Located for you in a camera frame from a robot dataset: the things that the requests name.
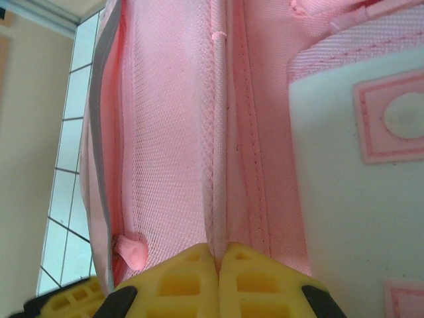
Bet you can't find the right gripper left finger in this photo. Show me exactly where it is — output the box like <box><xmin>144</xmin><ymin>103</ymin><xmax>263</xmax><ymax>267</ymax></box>
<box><xmin>105</xmin><ymin>242</ymin><xmax>220</xmax><ymax>318</ymax></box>

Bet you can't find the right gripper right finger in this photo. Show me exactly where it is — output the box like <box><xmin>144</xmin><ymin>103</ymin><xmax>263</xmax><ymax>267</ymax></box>
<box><xmin>218</xmin><ymin>241</ymin><xmax>347</xmax><ymax>318</ymax></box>

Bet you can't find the pink backpack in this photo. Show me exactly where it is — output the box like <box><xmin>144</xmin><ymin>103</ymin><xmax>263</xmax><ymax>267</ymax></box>
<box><xmin>81</xmin><ymin>0</ymin><xmax>424</xmax><ymax>318</ymax></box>

